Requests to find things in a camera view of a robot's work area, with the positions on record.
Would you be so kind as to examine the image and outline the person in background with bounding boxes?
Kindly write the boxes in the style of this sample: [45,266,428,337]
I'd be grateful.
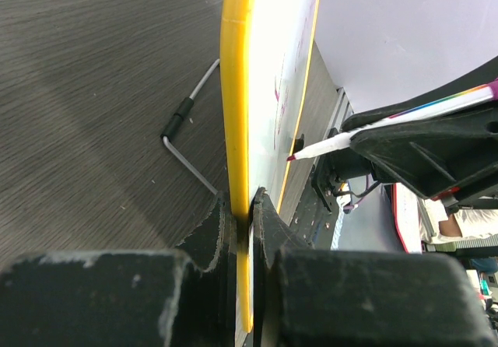
[435,202,497,242]

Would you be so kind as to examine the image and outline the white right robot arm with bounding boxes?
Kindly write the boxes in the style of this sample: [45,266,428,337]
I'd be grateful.
[325,101,497,212]

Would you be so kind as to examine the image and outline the orange-framed whiteboard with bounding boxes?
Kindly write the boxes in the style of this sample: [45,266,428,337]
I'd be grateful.
[219,0,320,332]

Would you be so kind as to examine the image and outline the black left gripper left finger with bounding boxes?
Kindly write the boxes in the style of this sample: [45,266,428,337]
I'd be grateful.
[1,194,236,346]

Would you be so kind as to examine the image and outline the pink-capped whiteboard marker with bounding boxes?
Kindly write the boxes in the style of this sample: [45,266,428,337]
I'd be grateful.
[286,80,497,162]

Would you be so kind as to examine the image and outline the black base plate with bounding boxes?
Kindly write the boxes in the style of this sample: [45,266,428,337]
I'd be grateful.
[290,155,351,251]

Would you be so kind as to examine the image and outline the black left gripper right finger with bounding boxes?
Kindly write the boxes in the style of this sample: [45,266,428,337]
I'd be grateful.
[252,188,494,346]

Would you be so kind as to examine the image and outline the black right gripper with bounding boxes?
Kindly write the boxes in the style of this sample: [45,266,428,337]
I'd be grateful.
[341,57,498,213]

